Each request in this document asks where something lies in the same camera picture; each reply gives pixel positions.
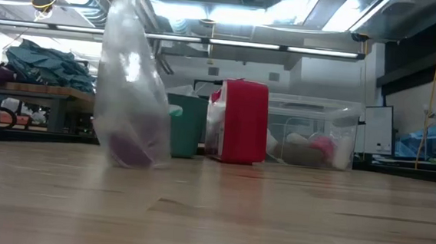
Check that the purple elastic bandage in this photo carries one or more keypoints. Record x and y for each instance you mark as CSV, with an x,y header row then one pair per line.
x,y
129,152

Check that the clear plastic zip bag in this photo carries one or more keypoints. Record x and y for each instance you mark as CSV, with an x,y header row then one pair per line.
x,y
127,92

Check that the white bandage roll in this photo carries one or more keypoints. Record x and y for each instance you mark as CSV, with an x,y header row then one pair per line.
x,y
297,138
343,152

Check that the red bandage roll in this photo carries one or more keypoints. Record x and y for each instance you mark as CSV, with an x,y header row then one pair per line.
x,y
323,146

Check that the red first aid kit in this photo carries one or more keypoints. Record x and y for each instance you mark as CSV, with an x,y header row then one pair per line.
x,y
245,120

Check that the teal plastic bin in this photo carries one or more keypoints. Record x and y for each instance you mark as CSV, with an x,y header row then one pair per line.
x,y
190,135

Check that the empty clear zip bag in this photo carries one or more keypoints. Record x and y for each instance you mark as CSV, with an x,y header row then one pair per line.
x,y
185,91

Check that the LED light bar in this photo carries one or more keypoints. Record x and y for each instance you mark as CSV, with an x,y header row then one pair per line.
x,y
246,44

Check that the clear plastic storage container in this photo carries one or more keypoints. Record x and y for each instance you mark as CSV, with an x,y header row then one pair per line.
x,y
318,113

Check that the white board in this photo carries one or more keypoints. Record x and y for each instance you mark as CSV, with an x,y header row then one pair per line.
x,y
378,127

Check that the teal cloth pile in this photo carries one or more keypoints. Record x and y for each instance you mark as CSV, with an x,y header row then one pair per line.
x,y
48,68

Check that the wooden workbench with grey legs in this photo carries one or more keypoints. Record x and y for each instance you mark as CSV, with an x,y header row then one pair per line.
x,y
31,90

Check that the blue tarp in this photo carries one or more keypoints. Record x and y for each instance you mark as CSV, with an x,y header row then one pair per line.
x,y
432,141

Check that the grey wall box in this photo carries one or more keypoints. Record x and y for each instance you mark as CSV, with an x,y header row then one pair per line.
x,y
274,76
213,71

